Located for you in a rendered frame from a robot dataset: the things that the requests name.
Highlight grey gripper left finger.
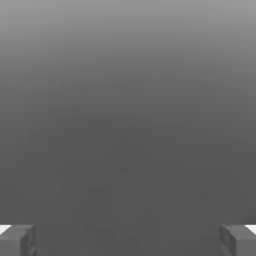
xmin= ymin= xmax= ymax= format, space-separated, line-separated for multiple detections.
xmin=0 ymin=223 xmax=38 ymax=256

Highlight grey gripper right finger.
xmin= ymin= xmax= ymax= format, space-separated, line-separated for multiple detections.
xmin=219 ymin=223 xmax=256 ymax=256

